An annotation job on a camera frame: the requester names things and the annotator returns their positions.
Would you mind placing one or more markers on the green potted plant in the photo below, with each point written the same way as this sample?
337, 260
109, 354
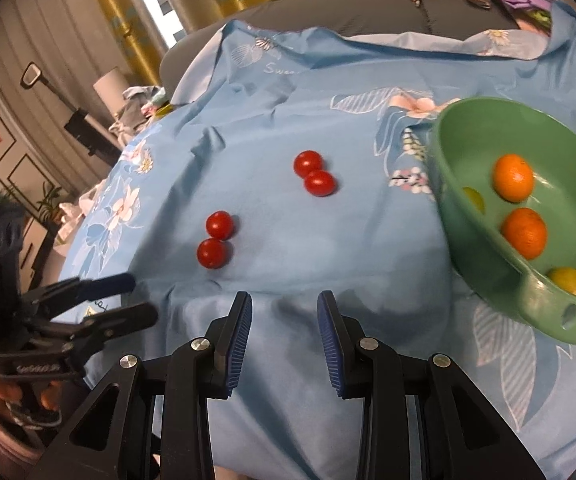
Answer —
50, 200

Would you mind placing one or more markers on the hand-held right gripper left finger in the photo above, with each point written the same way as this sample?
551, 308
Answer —
238, 345

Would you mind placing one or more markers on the orange mandarin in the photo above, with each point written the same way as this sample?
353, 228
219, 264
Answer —
513, 177
524, 233

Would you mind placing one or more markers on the heap of mixed clothes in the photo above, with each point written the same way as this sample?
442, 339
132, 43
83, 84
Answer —
140, 107

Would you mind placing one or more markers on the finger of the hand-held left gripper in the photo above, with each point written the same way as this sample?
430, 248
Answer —
108, 284
128, 316

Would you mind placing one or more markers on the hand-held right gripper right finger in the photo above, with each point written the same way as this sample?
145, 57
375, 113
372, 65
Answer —
330, 345

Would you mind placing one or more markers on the grey sofa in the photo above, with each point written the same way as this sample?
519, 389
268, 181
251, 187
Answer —
367, 15

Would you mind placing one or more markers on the green plastic bowl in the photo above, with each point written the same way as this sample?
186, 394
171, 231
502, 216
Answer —
567, 170

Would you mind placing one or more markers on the yellow-green lemon front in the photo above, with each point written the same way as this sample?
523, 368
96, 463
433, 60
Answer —
570, 282

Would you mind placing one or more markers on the black stick vacuum cleaner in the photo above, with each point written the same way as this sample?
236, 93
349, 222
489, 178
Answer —
90, 132

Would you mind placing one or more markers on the blue floral blanket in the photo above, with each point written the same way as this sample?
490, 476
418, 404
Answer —
293, 240

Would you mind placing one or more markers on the red cherry tomato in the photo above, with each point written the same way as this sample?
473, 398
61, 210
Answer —
219, 224
212, 253
308, 163
320, 183

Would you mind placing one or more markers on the white crumpled cloth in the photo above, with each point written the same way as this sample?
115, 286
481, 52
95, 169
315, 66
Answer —
75, 210

